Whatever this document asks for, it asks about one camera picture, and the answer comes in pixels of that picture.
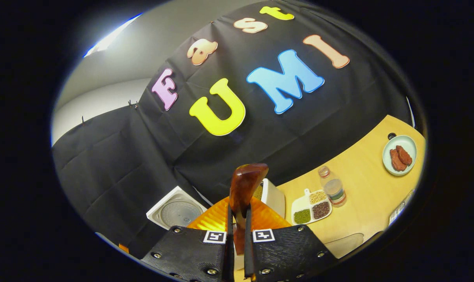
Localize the black backdrop cloth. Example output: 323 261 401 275
52 0 413 259

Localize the clear plastic bottle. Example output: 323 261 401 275
318 166 347 208

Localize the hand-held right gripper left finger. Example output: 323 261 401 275
141 196 235 282

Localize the white toaster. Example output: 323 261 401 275
252 178 286 219

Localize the brown wooden spoon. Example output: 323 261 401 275
229 163 269 255

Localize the large ceiling light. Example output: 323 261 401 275
83 14 143 58

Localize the pale green plate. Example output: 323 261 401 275
382 135 417 176

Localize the red meat slice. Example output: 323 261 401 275
395 145 413 166
389 148 407 172

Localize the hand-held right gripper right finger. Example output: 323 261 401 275
243 196 337 282

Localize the white divided rice dish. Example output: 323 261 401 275
291 188 333 225

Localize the white rice cooker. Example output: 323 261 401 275
146 186 208 230

